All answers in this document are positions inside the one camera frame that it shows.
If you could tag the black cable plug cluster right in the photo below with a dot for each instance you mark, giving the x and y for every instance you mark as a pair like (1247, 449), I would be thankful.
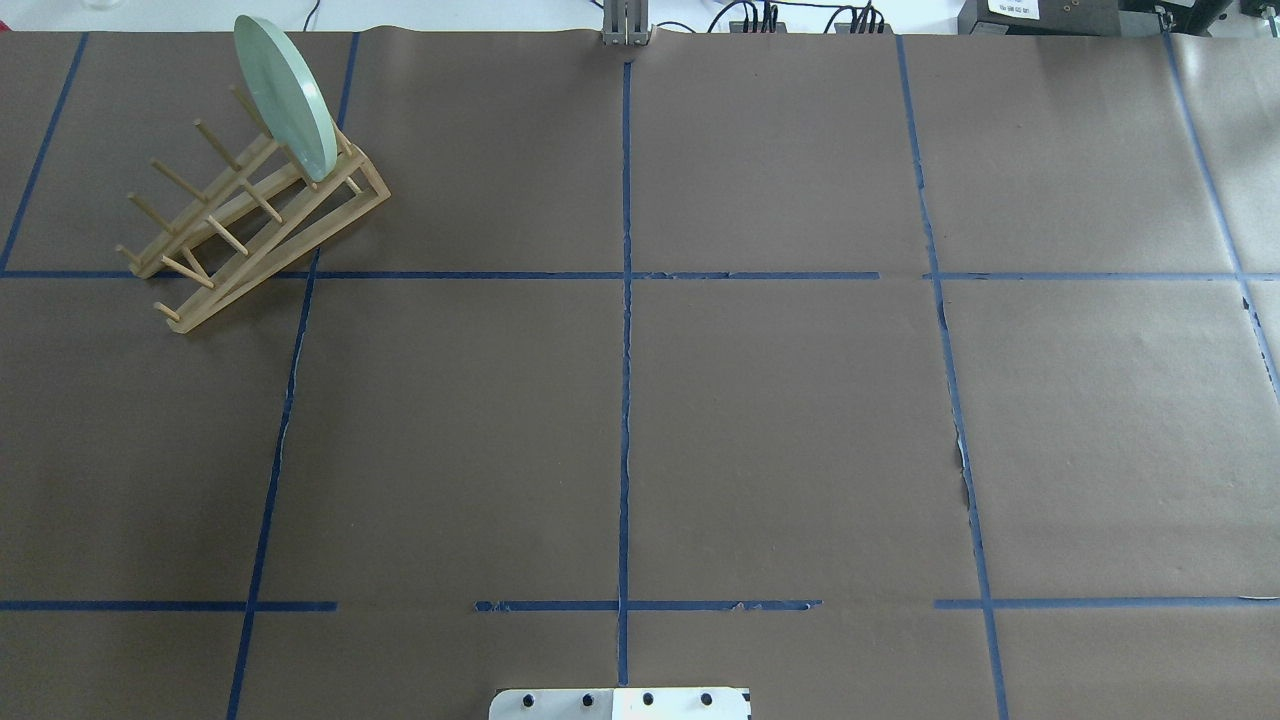
(857, 20)

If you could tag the black cable plug cluster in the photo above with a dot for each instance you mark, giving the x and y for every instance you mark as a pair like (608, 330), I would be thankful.
(746, 18)
(857, 20)

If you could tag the white metal mounting plate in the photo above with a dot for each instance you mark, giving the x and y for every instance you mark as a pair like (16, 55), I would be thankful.
(714, 702)

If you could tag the pale green round plate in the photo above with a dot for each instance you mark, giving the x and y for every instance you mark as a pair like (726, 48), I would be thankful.
(287, 95)

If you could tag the black box with label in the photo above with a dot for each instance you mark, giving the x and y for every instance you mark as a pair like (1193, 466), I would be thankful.
(1039, 18)

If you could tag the grey metal bracket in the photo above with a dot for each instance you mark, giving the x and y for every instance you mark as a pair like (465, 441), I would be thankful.
(625, 22)

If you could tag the black cable plug cluster left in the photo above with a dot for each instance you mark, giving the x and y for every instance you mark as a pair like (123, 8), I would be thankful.
(746, 18)

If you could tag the wooden dish rack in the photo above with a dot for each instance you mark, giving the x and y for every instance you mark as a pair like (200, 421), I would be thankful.
(260, 215)

